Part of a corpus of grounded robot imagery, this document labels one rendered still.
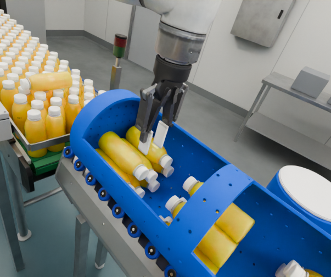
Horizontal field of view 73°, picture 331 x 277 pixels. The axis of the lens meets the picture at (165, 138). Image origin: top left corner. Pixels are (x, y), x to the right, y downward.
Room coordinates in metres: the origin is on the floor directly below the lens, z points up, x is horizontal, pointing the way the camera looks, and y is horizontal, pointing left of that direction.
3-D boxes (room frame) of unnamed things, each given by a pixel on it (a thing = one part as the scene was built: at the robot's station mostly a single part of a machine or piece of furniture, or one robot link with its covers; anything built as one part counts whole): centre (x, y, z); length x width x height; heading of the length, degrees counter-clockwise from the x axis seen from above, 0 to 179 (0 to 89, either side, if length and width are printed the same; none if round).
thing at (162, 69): (0.46, 0.03, 1.37); 0.08 x 0.07 x 0.09; 146
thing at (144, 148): (0.44, 0.04, 1.22); 0.03 x 0.01 x 0.07; 56
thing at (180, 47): (0.46, 0.03, 1.45); 0.09 x 0.09 x 0.06
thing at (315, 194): (0.71, -0.61, 1.03); 0.28 x 0.28 x 0.01
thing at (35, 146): (0.71, 0.32, 0.96); 0.40 x 0.01 x 0.03; 146
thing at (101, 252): (0.69, 0.16, 0.31); 0.06 x 0.06 x 0.63; 56
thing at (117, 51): (1.18, 0.37, 1.18); 0.06 x 0.06 x 0.05
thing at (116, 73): (1.18, 0.37, 0.55); 0.04 x 0.04 x 1.10; 56
